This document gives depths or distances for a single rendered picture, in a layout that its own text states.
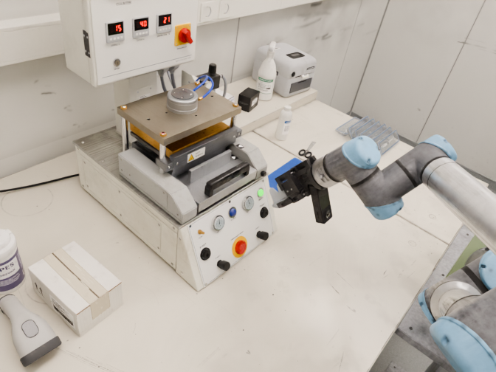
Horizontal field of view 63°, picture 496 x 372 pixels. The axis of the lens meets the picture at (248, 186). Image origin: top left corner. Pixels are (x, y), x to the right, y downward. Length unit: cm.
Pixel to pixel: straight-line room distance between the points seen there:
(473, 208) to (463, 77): 246
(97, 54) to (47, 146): 56
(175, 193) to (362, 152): 43
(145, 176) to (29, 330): 41
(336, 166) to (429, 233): 65
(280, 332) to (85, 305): 46
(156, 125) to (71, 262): 38
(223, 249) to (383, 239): 55
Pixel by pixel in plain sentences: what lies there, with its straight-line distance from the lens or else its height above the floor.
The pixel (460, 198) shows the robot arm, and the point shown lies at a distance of 85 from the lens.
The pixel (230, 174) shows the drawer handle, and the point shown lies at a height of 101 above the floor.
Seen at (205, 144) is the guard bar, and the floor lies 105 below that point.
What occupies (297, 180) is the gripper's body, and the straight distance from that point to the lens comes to 104.
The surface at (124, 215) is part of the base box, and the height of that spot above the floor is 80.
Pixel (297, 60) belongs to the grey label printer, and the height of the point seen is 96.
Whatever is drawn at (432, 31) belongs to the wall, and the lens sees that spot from 325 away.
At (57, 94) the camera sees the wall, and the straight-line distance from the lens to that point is 146.
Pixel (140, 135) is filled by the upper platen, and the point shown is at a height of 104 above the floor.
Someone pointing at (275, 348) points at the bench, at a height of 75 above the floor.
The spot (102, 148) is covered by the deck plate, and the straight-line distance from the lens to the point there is 124.
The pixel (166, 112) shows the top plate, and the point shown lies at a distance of 106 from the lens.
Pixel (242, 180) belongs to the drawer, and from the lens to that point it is 109.
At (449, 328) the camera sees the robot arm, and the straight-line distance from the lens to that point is 70.
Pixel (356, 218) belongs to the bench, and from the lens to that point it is 142.
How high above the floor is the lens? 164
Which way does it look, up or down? 39 degrees down
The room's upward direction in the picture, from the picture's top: 11 degrees clockwise
